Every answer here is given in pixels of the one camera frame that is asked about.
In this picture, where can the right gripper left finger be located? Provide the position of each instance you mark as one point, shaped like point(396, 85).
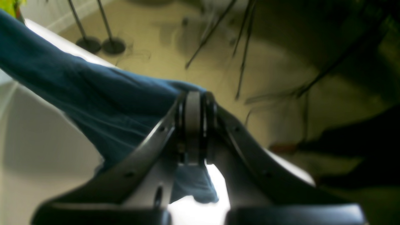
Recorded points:
point(136, 191)

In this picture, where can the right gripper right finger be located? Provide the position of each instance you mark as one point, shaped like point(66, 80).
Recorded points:
point(260, 190)

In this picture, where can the navy blue T-shirt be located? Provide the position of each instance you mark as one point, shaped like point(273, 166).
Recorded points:
point(115, 109)

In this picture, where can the black stand with round base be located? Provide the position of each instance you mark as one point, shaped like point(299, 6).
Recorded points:
point(90, 44)

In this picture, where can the black tripod stand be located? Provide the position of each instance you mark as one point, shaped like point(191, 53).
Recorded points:
point(218, 16)

